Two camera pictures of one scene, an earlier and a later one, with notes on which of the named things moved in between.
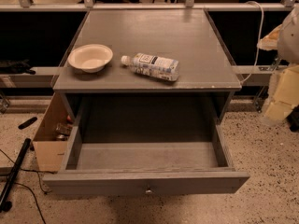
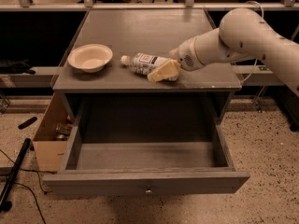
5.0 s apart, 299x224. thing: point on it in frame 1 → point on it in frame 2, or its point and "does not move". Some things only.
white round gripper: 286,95 → 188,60
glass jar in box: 63,131 does not move
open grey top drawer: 134,167 does not move
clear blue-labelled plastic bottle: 152,65 does not move
